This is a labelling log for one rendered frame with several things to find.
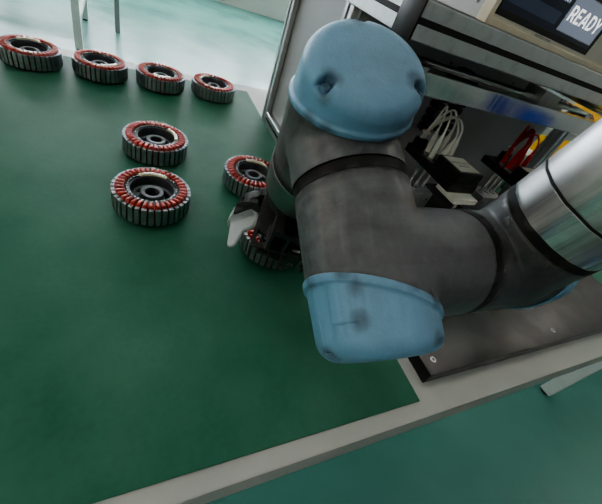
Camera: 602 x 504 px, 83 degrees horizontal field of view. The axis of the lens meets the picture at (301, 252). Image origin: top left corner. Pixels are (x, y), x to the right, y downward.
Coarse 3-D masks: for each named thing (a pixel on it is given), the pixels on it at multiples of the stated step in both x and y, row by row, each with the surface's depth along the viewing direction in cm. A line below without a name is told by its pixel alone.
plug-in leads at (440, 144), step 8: (440, 112) 63; (448, 112) 62; (456, 112) 63; (440, 120) 64; (456, 120) 62; (432, 128) 66; (416, 136) 68; (424, 136) 67; (432, 136) 65; (440, 136) 62; (448, 136) 66; (456, 136) 63; (416, 144) 68; (424, 144) 68; (432, 144) 66; (440, 144) 63; (448, 144) 64; (456, 144) 64; (432, 152) 64; (440, 152) 68; (448, 152) 66
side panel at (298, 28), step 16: (304, 0) 71; (320, 0) 65; (336, 0) 60; (288, 16) 75; (304, 16) 71; (320, 16) 65; (336, 16) 60; (352, 16) 55; (288, 32) 76; (304, 32) 71; (288, 48) 78; (288, 64) 78; (272, 80) 84; (288, 80) 79; (272, 96) 85; (272, 112) 88; (272, 128) 85
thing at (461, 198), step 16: (416, 160) 67; (432, 160) 64; (448, 160) 61; (464, 160) 64; (432, 176) 64; (448, 176) 61; (464, 176) 60; (480, 176) 61; (448, 192) 61; (464, 192) 63
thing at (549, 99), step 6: (528, 84) 69; (534, 84) 68; (528, 90) 69; (534, 90) 68; (540, 90) 67; (546, 90) 66; (534, 96) 68; (540, 96) 67; (546, 96) 67; (552, 96) 68; (534, 102) 68; (540, 102) 68; (546, 102) 68; (552, 102) 69
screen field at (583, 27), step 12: (576, 0) 51; (588, 0) 52; (576, 12) 53; (588, 12) 54; (600, 12) 54; (564, 24) 54; (576, 24) 54; (588, 24) 55; (600, 24) 56; (576, 36) 56; (588, 36) 57
